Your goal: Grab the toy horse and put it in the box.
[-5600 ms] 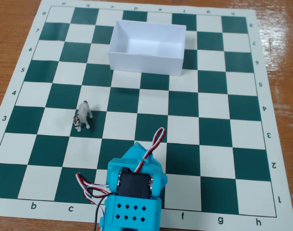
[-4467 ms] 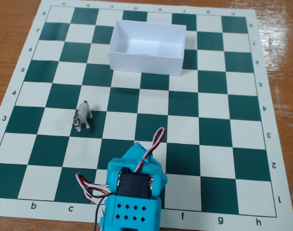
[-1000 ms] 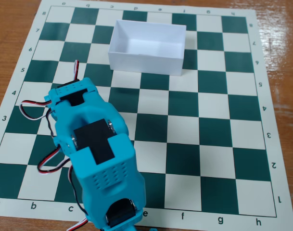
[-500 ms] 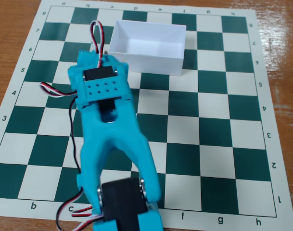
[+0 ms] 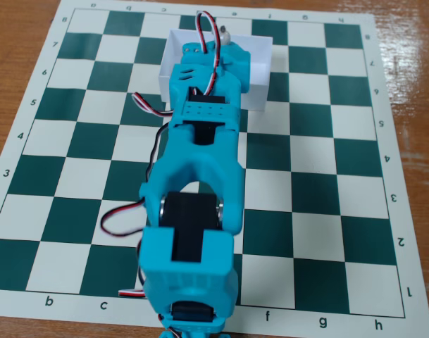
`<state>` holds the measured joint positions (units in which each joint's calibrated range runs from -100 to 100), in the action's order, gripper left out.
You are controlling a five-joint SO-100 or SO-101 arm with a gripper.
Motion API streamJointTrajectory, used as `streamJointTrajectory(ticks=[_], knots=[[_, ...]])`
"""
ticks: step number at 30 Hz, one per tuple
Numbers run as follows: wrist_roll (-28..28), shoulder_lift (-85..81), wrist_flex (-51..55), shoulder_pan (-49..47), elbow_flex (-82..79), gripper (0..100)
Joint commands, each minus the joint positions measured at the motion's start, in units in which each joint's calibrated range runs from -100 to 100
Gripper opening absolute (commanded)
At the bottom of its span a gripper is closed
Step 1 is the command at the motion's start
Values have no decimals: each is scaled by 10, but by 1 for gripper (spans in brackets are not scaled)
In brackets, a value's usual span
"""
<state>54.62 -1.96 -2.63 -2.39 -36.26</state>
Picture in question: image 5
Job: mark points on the green white chessboard mat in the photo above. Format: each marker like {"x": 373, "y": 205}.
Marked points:
{"x": 323, "y": 197}

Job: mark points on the cyan robot arm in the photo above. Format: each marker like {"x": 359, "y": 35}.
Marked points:
{"x": 200, "y": 165}

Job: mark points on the cyan gripper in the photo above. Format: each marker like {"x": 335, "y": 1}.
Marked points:
{"x": 235, "y": 56}

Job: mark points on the white rectangular open box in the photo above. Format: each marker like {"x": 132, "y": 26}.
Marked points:
{"x": 260, "y": 70}

